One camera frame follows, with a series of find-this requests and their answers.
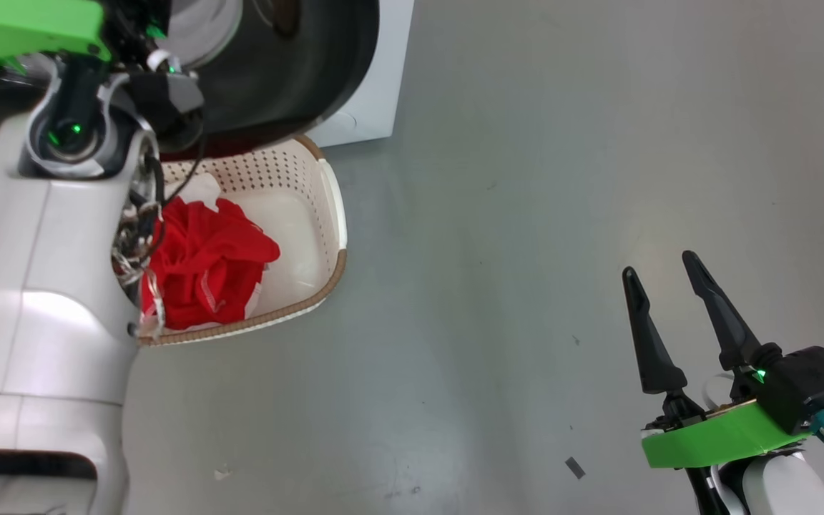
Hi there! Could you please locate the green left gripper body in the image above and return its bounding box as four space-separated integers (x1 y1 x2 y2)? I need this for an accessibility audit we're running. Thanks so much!
0 0 170 75

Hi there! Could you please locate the cream white cloth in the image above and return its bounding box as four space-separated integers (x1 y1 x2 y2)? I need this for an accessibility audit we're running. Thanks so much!
167 174 225 212

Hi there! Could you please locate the black glass washing machine door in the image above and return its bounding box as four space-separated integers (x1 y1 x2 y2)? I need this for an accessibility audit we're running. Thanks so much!
160 0 381 157

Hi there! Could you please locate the white front-load washing machine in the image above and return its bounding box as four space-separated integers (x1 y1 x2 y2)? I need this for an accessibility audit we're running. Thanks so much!
0 0 416 205

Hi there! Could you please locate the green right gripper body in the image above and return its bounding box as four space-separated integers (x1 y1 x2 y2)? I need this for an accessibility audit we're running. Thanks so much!
641 391 814 515

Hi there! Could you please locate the cream perforated laundry basket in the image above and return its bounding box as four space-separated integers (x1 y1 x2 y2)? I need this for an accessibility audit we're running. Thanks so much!
137 136 349 348

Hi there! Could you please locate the left arm wire bundle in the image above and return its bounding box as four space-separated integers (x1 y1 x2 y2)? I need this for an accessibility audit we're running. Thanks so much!
112 204 167 338

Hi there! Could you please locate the red garment with white trim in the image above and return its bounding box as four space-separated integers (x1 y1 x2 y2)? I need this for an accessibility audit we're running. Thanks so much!
140 197 282 332

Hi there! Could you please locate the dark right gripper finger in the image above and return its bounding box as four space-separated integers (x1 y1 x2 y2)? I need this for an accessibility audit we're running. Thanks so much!
622 266 689 396
682 250 764 373

